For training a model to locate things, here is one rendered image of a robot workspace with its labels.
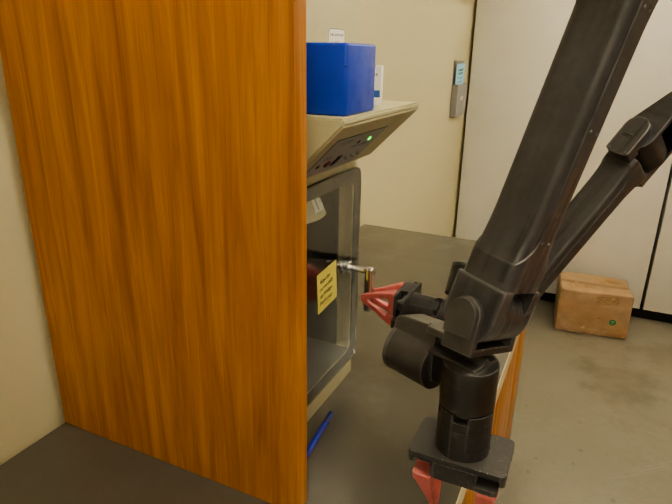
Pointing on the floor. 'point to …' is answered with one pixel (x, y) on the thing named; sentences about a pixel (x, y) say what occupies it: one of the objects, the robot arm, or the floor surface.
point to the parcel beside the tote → (592, 305)
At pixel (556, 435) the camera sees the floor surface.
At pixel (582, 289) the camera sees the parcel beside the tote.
